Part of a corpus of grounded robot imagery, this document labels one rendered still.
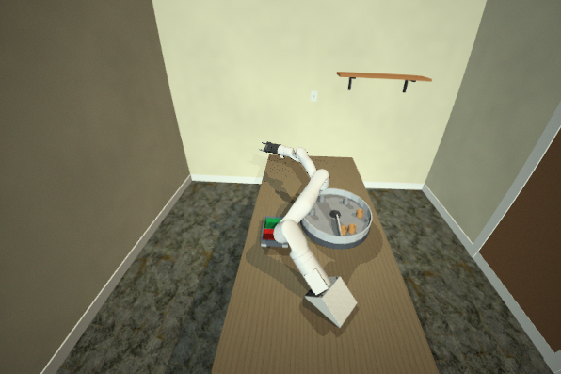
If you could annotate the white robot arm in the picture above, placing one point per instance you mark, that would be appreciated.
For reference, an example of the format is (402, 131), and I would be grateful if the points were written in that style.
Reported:
(289, 231)

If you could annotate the red and green divided tray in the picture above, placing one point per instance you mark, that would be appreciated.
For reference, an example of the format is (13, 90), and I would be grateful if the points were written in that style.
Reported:
(267, 237)

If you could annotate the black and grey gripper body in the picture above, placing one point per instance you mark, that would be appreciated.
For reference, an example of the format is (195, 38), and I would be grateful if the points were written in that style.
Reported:
(274, 149)

